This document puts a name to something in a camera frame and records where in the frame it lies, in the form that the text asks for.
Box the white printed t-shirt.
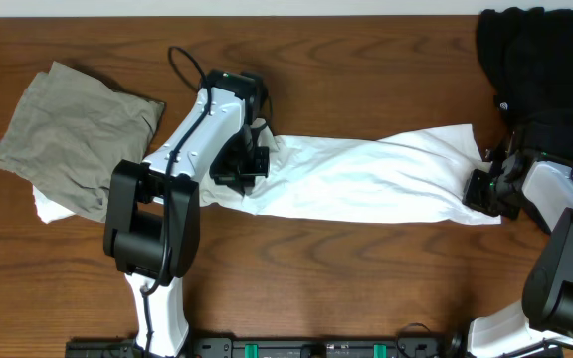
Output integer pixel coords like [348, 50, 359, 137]
[200, 124, 501, 225]

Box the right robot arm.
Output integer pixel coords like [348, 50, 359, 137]
[462, 122, 573, 357]

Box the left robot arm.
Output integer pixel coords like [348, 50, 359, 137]
[103, 70, 270, 357]

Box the black garment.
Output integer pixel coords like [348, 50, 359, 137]
[476, 7, 573, 165]

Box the folded olive green garment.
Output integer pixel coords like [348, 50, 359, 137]
[0, 62, 165, 222]

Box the folded white garment underneath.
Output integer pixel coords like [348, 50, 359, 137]
[32, 187, 75, 224]

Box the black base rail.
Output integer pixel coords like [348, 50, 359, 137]
[65, 325, 561, 358]

